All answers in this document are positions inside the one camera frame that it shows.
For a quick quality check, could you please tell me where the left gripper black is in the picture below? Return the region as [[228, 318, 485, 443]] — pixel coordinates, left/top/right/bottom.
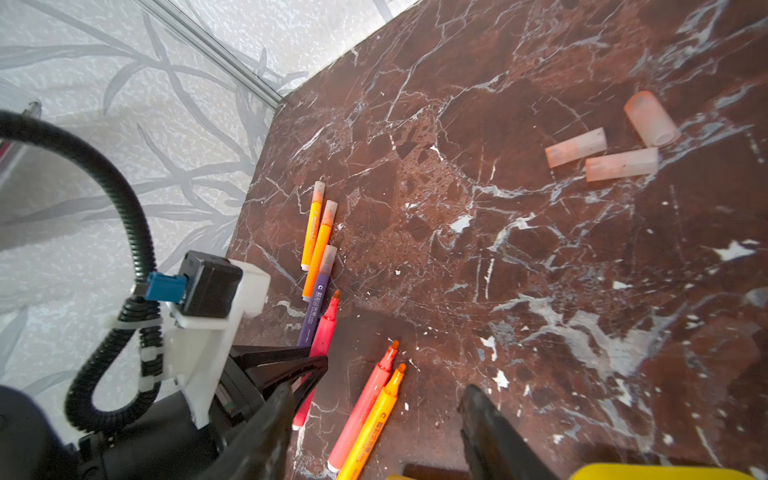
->
[[77, 345, 328, 479]]

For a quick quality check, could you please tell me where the translucent pink pen cap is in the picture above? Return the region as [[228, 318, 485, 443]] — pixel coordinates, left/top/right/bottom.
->
[[545, 127, 607, 168]]

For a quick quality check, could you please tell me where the orange marker pen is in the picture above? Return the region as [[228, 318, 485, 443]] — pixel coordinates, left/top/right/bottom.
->
[[301, 181, 325, 272], [337, 363, 406, 480], [302, 200, 338, 302]]

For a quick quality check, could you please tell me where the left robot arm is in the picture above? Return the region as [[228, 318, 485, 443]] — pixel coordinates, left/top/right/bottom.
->
[[1, 111, 328, 479]]

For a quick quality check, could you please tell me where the red marker pen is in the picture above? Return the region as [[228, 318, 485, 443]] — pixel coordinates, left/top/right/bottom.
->
[[327, 341, 399, 473]]

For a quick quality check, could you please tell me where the purple marker pen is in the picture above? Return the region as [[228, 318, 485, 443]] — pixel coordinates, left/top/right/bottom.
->
[[297, 245, 338, 348]]

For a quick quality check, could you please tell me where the yellow toy shovel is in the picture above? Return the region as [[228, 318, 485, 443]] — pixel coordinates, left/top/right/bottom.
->
[[386, 461, 763, 480]]

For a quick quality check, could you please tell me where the pink marker pen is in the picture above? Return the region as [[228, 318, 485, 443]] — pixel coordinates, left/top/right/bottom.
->
[[292, 290, 340, 431]]

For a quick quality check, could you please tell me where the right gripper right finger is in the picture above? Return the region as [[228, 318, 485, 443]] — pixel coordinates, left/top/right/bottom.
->
[[458, 385, 557, 480]]

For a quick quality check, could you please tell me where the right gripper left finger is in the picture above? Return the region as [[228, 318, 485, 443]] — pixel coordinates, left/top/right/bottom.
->
[[198, 383, 295, 479]]

